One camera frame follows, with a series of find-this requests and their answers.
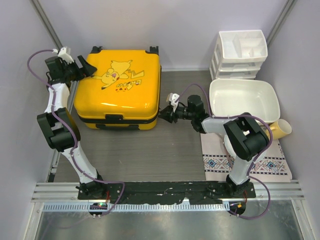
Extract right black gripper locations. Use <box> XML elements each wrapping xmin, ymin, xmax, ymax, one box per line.
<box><xmin>158</xmin><ymin>104</ymin><xmax>195</xmax><ymax>124</ymax></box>

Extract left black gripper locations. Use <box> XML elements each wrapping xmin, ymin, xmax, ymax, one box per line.
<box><xmin>64</xmin><ymin>57</ymin><xmax>99</xmax><ymax>83</ymax></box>

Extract yellow Pikachu suitcase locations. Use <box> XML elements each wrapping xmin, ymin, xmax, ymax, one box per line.
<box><xmin>73</xmin><ymin>46</ymin><xmax>162</xmax><ymax>130</ymax></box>

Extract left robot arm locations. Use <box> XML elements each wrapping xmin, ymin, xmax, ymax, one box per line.
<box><xmin>37</xmin><ymin>55</ymin><xmax>107</xmax><ymax>200</ymax></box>

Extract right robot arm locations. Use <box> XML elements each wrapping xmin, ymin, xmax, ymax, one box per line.
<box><xmin>158</xmin><ymin>93</ymin><xmax>270</xmax><ymax>198</ymax></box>

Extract white plastic basin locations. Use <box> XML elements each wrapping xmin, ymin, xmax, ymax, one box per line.
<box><xmin>209</xmin><ymin>79</ymin><xmax>281</xmax><ymax>124</ymax></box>

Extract white round plate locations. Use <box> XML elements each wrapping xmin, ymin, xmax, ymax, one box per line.
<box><xmin>223</xmin><ymin>135</ymin><xmax>236</xmax><ymax>159</ymax></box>

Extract patterned placemat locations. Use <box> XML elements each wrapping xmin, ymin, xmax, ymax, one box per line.
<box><xmin>200</xmin><ymin>133</ymin><xmax>293</xmax><ymax>183</ymax></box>

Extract white drawer organizer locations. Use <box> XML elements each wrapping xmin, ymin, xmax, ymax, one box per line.
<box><xmin>209</xmin><ymin>29</ymin><xmax>268</xmax><ymax>80</ymax></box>

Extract yellow mug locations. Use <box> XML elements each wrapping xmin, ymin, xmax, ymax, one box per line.
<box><xmin>269</xmin><ymin>119</ymin><xmax>292</xmax><ymax>140</ymax></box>

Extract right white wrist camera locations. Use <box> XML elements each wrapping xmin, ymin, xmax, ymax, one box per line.
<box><xmin>166</xmin><ymin>93</ymin><xmax>180</xmax><ymax>106</ymax></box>

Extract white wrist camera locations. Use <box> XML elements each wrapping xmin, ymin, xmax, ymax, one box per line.
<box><xmin>52</xmin><ymin>46</ymin><xmax>75</xmax><ymax>65</ymax></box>
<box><xmin>166</xmin><ymin>93</ymin><xmax>180</xmax><ymax>106</ymax></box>

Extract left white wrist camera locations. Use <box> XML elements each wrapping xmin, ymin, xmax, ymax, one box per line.
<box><xmin>52</xmin><ymin>46</ymin><xmax>75</xmax><ymax>65</ymax></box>

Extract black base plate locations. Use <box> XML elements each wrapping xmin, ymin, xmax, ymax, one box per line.
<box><xmin>77</xmin><ymin>181</ymin><xmax>256</xmax><ymax>205</ymax></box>

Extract grey cable duct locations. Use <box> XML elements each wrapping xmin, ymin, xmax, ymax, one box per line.
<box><xmin>42</xmin><ymin>201</ymin><xmax>230</xmax><ymax>213</ymax></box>

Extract aluminium frame rail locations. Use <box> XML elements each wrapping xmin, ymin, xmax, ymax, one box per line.
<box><xmin>31</xmin><ymin>180</ymin><xmax>305</xmax><ymax>205</ymax></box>

